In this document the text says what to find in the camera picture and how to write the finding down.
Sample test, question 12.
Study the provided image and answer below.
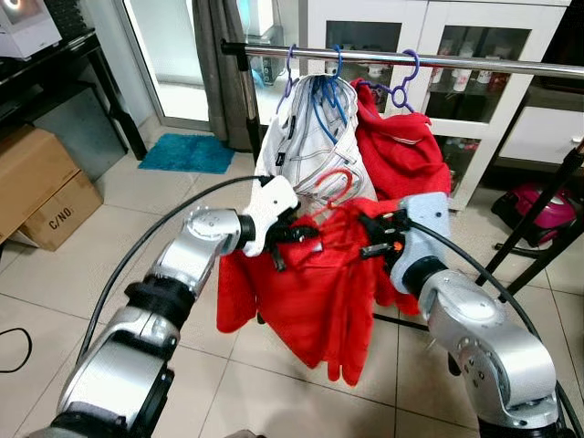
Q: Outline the red shirt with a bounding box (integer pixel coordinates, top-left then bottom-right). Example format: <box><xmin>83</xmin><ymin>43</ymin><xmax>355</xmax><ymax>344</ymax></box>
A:
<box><xmin>216</xmin><ymin>196</ymin><xmax>412</xmax><ymax>386</ymax></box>

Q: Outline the red plastic hanger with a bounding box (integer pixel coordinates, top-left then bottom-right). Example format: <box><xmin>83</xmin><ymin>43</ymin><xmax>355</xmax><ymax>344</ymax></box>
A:
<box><xmin>306</xmin><ymin>167</ymin><xmax>384</xmax><ymax>224</ymax></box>

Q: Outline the purple plastic hanger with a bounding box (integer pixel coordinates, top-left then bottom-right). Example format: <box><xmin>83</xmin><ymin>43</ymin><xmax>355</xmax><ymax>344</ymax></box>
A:
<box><xmin>360</xmin><ymin>47</ymin><xmax>422</xmax><ymax>115</ymax></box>

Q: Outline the blue plastic hanger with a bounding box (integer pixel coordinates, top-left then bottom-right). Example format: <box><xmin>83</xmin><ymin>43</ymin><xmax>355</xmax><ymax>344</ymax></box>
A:
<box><xmin>310</xmin><ymin>44</ymin><xmax>352</xmax><ymax>142</ymax></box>

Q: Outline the lavender plastic hanger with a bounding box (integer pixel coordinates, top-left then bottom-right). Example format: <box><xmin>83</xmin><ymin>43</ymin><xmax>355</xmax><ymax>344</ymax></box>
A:
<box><xmin>276</xmin><ymin>44</ymin><xmax>300</xmax><ymax>115</ymax></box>

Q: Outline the red garment with white trim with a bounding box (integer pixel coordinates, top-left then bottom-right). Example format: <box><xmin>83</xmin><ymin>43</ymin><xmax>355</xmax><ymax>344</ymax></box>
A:
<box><xmin>351</xmin><ymin>80</ymin><xmax>453</xmax><ymax>206</ymax></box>

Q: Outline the teal floor mat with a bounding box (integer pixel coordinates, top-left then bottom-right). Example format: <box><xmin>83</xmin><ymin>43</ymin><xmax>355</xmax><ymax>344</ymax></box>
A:
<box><xmin>139</xmin><ymin>134</ymin><xmax>236</xmax><ymax>174</ymax></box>

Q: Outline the magenta vacuum cleaner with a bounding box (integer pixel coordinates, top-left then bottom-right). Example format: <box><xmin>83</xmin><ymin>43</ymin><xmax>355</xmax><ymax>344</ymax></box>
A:
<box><xmin>493</xmin><ymin>182</ymin><xmax>578</xmax><ymax>247</ymax></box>

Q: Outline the dark brown curtain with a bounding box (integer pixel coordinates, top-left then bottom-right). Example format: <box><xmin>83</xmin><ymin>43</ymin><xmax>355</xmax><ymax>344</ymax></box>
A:
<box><xmin>190</xmin><ymin>0</ymin><xmax>266</xmax><ymax>151</ymax></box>

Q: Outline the white glass-door cabinet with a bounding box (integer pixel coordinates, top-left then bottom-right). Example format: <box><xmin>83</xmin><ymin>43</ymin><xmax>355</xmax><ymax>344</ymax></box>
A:
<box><xmin>297</xmin><ymin>0</ymin><xmax>584</xmax><ymax>211</ymax></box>

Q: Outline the cardboard box with C/NO print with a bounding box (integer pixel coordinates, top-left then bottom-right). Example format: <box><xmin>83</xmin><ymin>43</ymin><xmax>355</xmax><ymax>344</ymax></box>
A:
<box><xmin>18</xmin><ymin>172</ymin><xmax>103</xmax><ymax>252</ymax></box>

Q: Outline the plain large cardboard box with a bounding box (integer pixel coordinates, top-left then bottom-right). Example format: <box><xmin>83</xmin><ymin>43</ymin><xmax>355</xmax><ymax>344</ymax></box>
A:
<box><xmin>0</xmin><ymin>125</ymin><xmax>83</xmax><ymax>243</ymax></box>

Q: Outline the black cabinet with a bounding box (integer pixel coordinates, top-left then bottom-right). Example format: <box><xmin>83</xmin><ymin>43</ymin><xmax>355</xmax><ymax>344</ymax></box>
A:
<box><xmin>547</xmin><ymin>0</ymin><xmax>584</xmax><ymax>88</ymax></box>

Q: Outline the black side table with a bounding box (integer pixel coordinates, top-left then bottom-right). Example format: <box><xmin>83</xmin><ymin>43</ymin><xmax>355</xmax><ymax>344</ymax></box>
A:
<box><xmin>0</xmin><ymin>27</ymin><xmax>147</xmax><ymax>165</ymax></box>

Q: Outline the white box appliance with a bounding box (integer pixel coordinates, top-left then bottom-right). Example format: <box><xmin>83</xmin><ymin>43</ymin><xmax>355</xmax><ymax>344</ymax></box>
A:
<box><xmin>0</xmin><ymin>0</ymin><xmax>63</xmax><ymax>60</ymax></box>

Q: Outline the pale grey right wrist camera mount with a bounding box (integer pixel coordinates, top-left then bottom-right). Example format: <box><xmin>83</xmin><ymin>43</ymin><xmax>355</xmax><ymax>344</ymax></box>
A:
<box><xmin>391</xmin><ymin>192</ymin><xmax>451</xmax><ymax>295</ymax></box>

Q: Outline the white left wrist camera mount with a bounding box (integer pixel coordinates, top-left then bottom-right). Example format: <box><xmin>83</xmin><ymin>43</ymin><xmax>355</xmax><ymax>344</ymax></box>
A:
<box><xmin>240</xmin><ymin>173</ymin><xmax>300</xmax><ymax>258</ymax></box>

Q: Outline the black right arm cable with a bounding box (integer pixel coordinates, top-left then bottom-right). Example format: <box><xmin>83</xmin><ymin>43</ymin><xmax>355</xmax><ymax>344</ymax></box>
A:
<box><xmin>411</xmin><ymin>219</ymin><xmax>584</xmax><ymax>438</ymax></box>

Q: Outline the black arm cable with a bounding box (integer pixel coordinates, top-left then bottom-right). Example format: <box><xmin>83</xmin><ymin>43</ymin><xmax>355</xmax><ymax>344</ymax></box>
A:
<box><xmin>411</xmin><ymin>219</ymin><xmax>584</xmax><ymax>438</ymax></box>
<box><xmin>78</xmin><ymin>173</ymin><xmax>279</xmax><ymax>366</ymax></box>

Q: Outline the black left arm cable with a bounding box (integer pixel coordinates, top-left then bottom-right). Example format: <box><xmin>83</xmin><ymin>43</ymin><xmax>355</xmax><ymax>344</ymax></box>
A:
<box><xmin>78</xmin><ymin>173</ymin><xmax>279</xmax><ymax>366</ymax></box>

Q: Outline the black clothes rack frame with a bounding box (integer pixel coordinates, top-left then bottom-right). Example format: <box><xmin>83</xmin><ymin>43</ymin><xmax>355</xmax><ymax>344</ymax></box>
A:
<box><xmin>222</xmin><ymin>41</ymin><xmax>584</xmax><ymax>331</ymax></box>

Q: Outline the chrome clothes rack rail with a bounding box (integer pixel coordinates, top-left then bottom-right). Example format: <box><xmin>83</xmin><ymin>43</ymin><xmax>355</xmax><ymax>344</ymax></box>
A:
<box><xmin>222</xmin><ymin>41</ymin><xmax>584</xmax><ymax>78</ymax></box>

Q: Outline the black floor cable loop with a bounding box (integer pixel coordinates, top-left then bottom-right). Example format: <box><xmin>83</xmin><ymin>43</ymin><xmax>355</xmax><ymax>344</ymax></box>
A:
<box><xmin>0</xmin><ymin>327</ymin><xmax>33</xmax><ymax>373</ymax></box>

